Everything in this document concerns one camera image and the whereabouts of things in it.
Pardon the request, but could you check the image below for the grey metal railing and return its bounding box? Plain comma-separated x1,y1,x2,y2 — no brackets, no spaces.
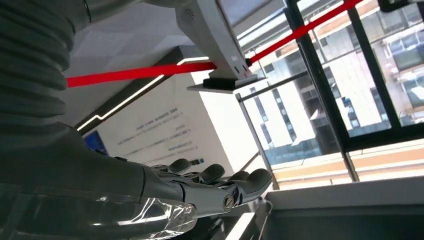
235,71,359,190

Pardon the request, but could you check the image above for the blue wall screen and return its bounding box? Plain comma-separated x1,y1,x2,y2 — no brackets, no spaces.
82,130,110,157

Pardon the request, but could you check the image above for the display wall with lit strip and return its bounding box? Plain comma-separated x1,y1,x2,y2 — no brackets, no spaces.
74,44,266,176

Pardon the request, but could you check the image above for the black window frame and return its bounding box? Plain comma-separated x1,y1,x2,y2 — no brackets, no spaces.
284,0,424,153

